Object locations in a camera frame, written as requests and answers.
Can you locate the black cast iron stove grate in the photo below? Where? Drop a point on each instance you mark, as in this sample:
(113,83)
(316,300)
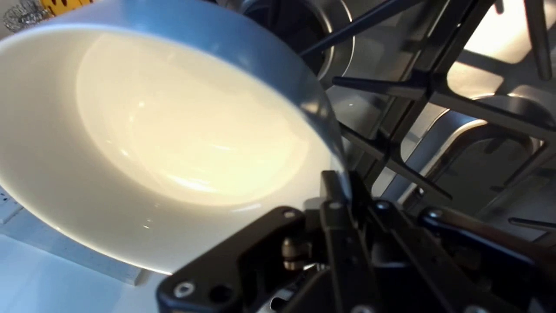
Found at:
(382,88)

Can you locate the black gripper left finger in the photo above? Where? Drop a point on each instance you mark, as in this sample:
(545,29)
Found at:
(271,267)

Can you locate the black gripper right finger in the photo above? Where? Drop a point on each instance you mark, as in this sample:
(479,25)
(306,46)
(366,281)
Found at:
(462,267)

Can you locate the small yellow object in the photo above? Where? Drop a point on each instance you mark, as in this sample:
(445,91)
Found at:
(62,4)

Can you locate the white ceramic bowl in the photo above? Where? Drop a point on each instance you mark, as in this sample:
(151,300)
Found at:
(174,128)

